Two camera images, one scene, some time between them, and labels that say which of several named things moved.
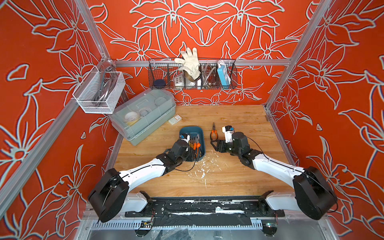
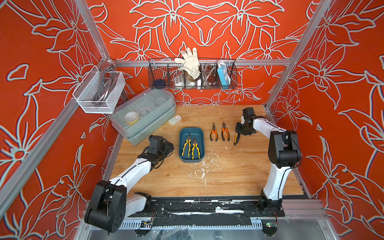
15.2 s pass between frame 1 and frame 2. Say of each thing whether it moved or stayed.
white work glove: stayed
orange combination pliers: moved
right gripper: moved
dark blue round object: stayed
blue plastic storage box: stayed
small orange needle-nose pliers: stayed
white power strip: stayed
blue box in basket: stayed
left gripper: moved
